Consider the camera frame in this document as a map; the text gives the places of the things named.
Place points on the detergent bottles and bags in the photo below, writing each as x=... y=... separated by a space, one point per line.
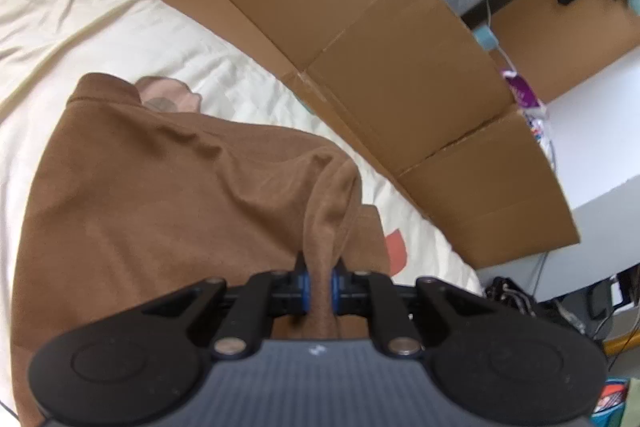
x=522 y=89
x=500 y=54

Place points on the cream bear print bed sheet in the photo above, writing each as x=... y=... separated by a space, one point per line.
x=125 y=32

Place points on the blue and white pack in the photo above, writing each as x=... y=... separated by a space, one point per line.
x=537 y=127

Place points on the brown printed t-shirt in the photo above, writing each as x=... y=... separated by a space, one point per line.
x=175 y=207

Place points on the flattened cardboard box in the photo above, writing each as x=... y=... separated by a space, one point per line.
x=400 y=82

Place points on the detergent bottle with teal cap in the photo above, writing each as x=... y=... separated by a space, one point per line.
x=485 y=38

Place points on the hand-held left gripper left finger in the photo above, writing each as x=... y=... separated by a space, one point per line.
x=302 y=289

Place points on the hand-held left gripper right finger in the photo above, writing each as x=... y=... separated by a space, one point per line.
x=336 y=289

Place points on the colourful bag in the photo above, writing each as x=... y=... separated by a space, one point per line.
x=615 y=402

